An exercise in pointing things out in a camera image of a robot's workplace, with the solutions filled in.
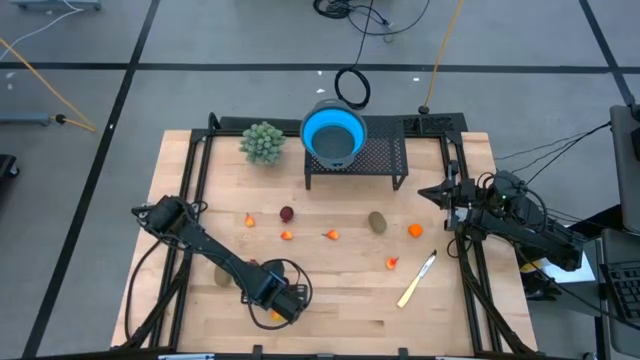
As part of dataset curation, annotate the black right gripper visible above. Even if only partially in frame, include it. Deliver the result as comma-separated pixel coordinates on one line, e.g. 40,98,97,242
417,159,484,233

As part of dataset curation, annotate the brown kiwi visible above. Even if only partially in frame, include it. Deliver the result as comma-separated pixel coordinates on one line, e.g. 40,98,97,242
368,210,388,235
213,264,234,289

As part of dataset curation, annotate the blue collapsible bowl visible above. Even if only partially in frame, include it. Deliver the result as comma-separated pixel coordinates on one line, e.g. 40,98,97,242
299,98,369,170

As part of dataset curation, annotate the black perforated metal shelf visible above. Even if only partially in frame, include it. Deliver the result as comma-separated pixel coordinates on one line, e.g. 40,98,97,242
304,114,409,192

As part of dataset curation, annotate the white board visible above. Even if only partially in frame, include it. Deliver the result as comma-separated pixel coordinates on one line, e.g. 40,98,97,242
524,223,600,286

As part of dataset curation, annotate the green succulent in pot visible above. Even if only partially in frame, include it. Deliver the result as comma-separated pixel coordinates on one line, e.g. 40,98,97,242
238,120,288,167

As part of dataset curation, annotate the grey desk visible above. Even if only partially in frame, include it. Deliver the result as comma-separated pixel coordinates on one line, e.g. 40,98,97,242
594,227,640,359

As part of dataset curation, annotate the grey monitor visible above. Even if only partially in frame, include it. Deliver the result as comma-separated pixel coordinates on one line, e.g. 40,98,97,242
609,103,640,236

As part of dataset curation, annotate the black keyboard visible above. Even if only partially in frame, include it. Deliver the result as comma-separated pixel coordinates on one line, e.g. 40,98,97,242
599,259,640,326

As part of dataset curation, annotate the black floor object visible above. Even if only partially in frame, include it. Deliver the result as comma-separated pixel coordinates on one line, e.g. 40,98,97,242
0,153,21,179

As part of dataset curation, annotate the grey floor base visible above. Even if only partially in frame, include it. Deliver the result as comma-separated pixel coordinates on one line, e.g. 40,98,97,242
0,110,52,127

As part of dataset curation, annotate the grey floor platform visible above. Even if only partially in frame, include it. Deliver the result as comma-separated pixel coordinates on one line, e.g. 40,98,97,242
9,0,104,12

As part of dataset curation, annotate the yellow hanging cable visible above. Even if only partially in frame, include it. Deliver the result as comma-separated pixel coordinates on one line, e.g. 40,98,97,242
418,0,466,116

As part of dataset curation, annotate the knife with pale handle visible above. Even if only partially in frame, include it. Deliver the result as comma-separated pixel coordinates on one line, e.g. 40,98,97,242
396,249,439,310

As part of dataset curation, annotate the black coiled hanging cable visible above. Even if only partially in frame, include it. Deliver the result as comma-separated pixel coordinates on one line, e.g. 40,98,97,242
333,0,376,113

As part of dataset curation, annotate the black aluminium table frame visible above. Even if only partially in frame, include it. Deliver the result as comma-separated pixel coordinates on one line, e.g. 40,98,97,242
110,111,540,359

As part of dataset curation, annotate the black cable bundle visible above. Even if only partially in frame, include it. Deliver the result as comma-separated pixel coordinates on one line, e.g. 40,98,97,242
312,0,432,37

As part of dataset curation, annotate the white floor cable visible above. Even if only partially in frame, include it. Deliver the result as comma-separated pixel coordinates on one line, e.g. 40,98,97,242
0,0,86,49

